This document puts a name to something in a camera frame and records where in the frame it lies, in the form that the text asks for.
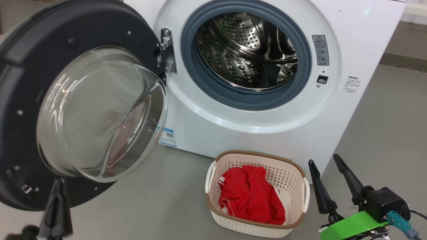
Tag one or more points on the black washer door with glass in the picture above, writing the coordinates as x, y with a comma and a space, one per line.
33, 50

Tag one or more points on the small printed text sticker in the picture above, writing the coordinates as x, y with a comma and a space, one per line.
352, 84

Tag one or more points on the grey concrete step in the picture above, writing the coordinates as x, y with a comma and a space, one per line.
410, 43

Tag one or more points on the black door latch socket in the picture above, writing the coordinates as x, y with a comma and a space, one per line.
322, 79

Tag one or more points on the grey warning sticker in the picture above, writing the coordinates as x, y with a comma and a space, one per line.
320, 50

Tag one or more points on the red garment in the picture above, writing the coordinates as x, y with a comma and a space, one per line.
250, 196

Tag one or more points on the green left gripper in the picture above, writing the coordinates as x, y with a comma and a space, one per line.
25, 234

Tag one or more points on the white front-load washing machine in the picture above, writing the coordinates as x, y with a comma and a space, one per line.
333, 133

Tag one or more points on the metal door hinge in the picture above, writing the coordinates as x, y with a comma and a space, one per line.
167, 50

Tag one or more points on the perforated steel washer drum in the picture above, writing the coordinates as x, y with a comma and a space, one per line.
240, 43

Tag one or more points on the blue energy label sticker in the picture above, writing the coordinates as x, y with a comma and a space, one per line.
167, 136

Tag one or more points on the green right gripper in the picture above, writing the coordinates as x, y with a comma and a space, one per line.
353, 226

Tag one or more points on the cream perforated basket brown rim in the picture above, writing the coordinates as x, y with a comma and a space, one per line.
290, 176

